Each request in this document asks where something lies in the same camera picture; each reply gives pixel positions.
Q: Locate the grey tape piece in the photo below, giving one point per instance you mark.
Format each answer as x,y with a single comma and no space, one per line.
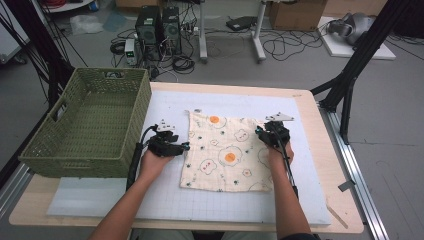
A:
346,186

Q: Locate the white foam mat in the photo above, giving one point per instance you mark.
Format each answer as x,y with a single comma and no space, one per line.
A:
233,103

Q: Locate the small white power supply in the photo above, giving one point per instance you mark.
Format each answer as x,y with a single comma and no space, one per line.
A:
130,51

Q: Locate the aluminium rail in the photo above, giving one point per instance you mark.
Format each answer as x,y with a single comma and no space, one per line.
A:
13,190
356,173

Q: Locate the black truss stand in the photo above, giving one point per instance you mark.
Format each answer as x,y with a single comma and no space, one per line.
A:
43,50
353,66

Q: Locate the person's left hand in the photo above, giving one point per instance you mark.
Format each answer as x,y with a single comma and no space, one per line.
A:
153,165

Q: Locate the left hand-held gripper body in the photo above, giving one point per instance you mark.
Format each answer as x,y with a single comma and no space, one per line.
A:
163,145

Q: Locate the clear plastic bag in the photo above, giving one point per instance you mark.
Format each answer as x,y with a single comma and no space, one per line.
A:
85,24

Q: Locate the person's right hand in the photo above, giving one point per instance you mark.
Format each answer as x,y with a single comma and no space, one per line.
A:
278,155

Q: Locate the white floor board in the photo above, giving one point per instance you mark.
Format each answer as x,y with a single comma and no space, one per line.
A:
363,50

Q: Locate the cream egg print cloth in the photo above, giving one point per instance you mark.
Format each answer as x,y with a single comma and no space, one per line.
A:
226,143

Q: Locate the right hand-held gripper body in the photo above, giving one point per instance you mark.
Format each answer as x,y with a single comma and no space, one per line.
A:
276,133

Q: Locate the black computer tower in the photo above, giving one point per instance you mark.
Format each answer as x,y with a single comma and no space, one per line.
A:
171,30
148,30

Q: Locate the black flat box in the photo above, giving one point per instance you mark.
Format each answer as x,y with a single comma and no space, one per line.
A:
241,22

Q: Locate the light wooden table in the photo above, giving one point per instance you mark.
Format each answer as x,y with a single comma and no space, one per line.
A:
316,133

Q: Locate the grey device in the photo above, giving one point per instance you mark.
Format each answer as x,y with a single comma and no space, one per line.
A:
353,26

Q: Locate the cardboard box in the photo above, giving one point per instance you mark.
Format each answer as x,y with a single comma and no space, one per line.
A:
296,15

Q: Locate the white desk frame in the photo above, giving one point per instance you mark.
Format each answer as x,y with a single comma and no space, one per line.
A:
260,43

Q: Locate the green woven basket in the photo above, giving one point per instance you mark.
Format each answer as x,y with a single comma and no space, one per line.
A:
100,110

